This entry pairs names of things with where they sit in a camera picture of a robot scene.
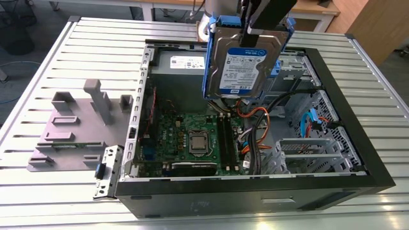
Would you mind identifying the green motherboard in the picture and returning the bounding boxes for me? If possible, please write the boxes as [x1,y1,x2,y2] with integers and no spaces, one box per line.
[137,112,253,178]

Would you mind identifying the grey parts rack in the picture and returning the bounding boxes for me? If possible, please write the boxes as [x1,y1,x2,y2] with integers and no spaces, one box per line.
[27,79,135,173]

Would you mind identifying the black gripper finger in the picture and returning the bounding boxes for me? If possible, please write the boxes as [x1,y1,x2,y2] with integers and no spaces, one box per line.
[239,33,260,48]

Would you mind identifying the black bin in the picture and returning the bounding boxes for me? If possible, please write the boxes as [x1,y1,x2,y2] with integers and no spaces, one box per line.
[0,23,36,56]

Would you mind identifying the orange wire bundle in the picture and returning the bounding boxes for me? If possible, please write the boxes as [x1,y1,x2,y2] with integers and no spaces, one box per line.
[236,99,272,156]

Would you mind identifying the black PC case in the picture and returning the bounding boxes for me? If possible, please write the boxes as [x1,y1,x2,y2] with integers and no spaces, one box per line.
[115,39,397,219]

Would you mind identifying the thin red wire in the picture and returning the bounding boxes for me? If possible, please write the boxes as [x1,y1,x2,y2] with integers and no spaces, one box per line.
[143,86,176,139]

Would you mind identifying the metal disk bay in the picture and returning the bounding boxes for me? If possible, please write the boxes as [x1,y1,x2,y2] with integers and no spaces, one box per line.
[273,138,367,175]

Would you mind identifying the yellow black power wires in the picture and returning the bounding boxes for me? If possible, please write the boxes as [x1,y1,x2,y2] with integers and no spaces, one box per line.
[207,100,232,113]

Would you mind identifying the pale blue floor cable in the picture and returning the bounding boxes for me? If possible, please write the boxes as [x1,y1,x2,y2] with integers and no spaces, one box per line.
[0,61,41,105]

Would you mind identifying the white desk frame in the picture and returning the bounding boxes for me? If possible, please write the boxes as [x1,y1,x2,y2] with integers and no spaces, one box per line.
[47,0,205,22]

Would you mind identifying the silver CPU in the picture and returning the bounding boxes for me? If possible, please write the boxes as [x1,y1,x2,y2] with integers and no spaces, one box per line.
[191,137,208,150]

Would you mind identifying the green RAM stick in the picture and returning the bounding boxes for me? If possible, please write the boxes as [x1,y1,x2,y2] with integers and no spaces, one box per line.
[53,142,88,150]

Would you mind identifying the wooden cabinet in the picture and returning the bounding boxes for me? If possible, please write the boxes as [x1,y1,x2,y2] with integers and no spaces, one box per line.
[325,0,409,65]

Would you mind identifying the black graphics card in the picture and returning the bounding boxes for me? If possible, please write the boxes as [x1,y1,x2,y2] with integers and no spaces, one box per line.
[163,161,220,177]

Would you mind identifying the blue data wire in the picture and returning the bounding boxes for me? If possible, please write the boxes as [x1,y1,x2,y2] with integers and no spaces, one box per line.
[300,107,327,139]

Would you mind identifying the grey metal drive cage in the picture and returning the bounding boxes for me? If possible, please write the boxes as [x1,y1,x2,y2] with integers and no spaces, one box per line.
[255,49,323,107]

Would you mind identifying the CPU socket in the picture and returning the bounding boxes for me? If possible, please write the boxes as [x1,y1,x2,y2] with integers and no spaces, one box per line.
[185,129,212,158]

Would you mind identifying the black power connector wire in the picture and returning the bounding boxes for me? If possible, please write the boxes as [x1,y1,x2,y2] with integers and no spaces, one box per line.
[319,116,343,131]

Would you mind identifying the black RAM slot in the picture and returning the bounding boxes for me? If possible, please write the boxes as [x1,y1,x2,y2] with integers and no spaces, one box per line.
[217,112,231,171]

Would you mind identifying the blue drive cage clip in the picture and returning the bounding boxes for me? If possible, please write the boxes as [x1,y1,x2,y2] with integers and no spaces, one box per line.
[271,59,283,79]

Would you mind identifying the wooden desk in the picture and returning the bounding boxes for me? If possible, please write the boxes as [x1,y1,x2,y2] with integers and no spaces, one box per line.
[293,0,341,33]

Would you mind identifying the black cable bundle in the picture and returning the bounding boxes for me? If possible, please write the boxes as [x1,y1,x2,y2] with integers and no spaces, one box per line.
[244,88,324,175]

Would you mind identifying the metal expansion slot latch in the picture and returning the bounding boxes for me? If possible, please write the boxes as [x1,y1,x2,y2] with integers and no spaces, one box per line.
[92,144,125,201]

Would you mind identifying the hard disk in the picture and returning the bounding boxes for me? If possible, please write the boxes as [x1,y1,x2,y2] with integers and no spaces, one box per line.
[201,15,296,100]

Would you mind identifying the grey power supply unit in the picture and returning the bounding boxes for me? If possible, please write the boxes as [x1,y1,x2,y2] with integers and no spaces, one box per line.
[149,50,212,115]

